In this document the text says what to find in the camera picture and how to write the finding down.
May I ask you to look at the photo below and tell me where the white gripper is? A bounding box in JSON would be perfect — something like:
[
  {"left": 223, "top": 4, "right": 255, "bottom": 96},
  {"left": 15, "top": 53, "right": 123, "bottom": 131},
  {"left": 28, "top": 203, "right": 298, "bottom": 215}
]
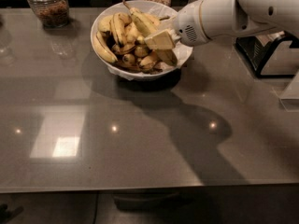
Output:
[{"left": 144, "top": 0, "right": 209, "bottom": 49}]

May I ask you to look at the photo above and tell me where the large yellow-green banana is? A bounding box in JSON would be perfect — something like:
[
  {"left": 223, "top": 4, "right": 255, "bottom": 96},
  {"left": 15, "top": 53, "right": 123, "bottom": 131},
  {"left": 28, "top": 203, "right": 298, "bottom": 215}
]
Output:
[{"left": 122, "top": 0, "right": 178, "bottom": 66}]

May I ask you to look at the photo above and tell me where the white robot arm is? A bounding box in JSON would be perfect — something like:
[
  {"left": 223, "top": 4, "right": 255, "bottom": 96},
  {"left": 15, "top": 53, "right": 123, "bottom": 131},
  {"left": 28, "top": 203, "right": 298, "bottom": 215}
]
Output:
[{"left": 145, "top": 0, "right": 299, "bottom": 49}]

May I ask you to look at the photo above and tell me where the white ceramic bowl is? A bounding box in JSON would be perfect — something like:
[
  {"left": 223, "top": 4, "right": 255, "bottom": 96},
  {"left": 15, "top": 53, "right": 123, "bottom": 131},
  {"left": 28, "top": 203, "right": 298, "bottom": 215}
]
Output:
[{"left": 91, "top": 0, "right": 192, "bottom": 81}]

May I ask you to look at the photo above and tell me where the small yellow banana bottom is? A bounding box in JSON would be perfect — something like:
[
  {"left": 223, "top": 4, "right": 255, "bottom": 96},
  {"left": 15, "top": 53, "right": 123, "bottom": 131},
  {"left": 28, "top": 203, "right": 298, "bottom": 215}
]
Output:
[{"left": 139, "top": 51, "right": 159, "bottom": 69}]

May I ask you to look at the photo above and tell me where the spotted yellow banana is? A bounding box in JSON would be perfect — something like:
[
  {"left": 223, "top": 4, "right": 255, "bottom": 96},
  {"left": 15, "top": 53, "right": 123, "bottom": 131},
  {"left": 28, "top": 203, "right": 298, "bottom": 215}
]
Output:
[{"left": 110, "top": 12, "right": 127, "bottom": 47}]

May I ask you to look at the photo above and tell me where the yellow banana upper left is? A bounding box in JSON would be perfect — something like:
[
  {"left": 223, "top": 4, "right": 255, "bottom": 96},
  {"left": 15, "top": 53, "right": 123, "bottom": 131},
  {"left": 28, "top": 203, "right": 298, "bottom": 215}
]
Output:
[{"left": 98, "top": 15, "right": 112, "bottom": 34}]

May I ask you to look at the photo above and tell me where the yellow banana left edge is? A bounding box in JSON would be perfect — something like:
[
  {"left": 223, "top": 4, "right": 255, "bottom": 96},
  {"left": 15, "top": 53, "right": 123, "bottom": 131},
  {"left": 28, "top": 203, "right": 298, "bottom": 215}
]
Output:
[{"left": 93, "top": 32, "right": 118, "bottom": 63}]

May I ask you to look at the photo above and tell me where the glass jar with nuts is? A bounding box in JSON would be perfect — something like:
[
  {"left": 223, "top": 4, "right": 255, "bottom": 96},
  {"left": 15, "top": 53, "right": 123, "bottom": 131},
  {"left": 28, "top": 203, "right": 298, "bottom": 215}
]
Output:
[{"left": 27, "top": 0, "right": 69, "bottom": 28}]

